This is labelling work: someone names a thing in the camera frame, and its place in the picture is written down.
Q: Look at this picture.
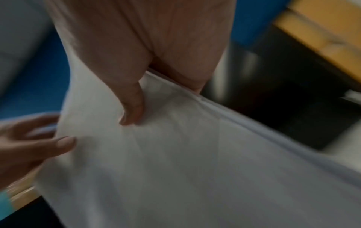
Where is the person's right hand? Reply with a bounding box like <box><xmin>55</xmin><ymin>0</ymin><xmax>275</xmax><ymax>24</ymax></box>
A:
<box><xmin>46</xmin><ymin>0</ymin><xmax>237</xmax><ymax>127</ymax></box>

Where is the person's left hand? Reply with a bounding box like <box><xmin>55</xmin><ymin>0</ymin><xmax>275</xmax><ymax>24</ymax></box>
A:
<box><xmin>0</xmin><ymin>113</ymin><xmax>77</xmax><ymax>192</ymax></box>

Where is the white cloth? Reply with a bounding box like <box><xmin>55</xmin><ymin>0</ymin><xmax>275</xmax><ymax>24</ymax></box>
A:
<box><xmin>34</xmin><ymin>27</ymin><xmax>361</xmax><ymax>228</ymax></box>

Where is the wooden table edge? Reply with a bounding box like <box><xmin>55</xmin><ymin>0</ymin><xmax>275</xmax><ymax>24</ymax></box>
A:
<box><xmin>5</xmin><ymin>171</ymin><xmax>43</xmax><ymax>212</ymax></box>

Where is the teal sleeve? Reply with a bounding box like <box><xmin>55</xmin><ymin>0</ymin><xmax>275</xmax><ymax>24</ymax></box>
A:
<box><xmin>0</xmin><ymin>191</ymin><xmax>15</xmax><ymax>224</ymax></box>

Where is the grey cushion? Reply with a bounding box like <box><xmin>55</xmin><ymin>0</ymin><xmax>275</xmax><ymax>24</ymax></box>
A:
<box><xmin>0</xmin><ymin>0</ymin><xmax>55</xmax><ymax>94</ymax></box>

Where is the black cabinet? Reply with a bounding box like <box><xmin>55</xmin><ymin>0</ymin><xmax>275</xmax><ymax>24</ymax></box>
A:
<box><xmin>202</xmin><ymin>23</ymin><xmax>361</xmax><ymax>151</ymax></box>

